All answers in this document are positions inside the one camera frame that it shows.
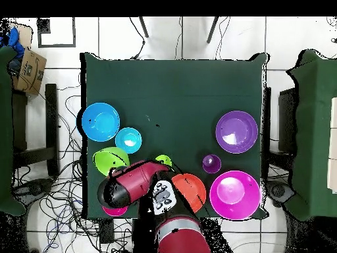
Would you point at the large pink bowl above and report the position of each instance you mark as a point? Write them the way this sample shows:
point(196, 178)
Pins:
point(234, 195)

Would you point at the blue cloth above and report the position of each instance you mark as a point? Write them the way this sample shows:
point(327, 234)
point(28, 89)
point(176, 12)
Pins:
point(11, 39)

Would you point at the dark grey stand base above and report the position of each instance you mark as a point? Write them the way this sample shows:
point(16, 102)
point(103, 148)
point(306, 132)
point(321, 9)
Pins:
point(279, 191)
point(34, 188)

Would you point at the orange bowl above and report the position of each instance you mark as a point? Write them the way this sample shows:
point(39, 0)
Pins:
point(193, 191)

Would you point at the cardboard box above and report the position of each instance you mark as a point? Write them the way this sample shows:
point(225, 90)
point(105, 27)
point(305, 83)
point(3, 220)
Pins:
point(31, 71)

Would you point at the small blue bowl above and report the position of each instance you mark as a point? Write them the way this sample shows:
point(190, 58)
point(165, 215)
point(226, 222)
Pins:
point(128, 140)

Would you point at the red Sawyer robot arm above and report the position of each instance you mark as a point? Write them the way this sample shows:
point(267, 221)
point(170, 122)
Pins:
point(137, 181)

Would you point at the purple bowl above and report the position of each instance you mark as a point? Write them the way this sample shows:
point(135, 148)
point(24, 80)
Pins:
point(237, 131)

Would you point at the black floor box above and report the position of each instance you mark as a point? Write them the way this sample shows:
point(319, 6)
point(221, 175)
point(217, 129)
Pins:
point(106, 232)

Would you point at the green cup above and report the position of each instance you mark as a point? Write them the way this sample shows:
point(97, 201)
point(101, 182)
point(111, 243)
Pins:
point(163, 159)

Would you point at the black stand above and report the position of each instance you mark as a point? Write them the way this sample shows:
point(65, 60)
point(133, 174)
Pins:
point(287, 118)

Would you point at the black tripod leg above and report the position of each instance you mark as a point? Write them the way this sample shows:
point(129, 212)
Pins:
point(143, 26)
point(212, 29)

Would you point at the green bowl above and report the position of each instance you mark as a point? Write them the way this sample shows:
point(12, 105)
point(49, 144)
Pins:
point(109, 159)

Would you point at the large blue bowl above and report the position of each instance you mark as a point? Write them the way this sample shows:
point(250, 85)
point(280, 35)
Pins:
point(100, 122)

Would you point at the green cloth covered table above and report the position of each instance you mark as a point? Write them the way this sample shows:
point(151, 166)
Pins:
point(5, 131)
point(313, 131)

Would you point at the small red bowl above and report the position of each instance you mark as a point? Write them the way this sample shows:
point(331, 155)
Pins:
point(115, 211)

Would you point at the dark green tablecloth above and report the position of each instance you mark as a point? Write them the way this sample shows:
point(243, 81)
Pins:
point(171, 92)

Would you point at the purple cup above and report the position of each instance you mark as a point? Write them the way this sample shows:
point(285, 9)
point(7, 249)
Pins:
point(212, 164)

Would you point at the black bench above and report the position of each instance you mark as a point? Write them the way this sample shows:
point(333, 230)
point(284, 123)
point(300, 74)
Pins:
point(51, 118)

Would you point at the black square frame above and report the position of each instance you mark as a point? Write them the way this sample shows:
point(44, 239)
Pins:
point(43, 26)

